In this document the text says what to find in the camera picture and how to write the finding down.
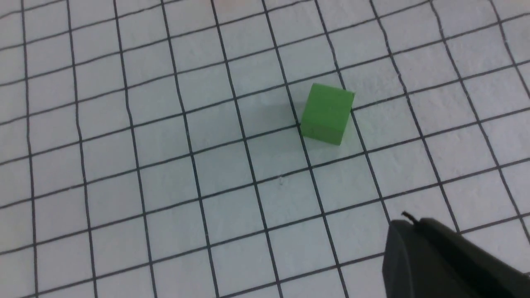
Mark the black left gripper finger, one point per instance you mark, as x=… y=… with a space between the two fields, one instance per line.
x=425 y=259

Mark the white black-grid tablecloth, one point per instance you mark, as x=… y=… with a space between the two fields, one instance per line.
x=152 y=148

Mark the green foam cube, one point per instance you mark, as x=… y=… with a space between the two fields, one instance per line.
x=326 y=113

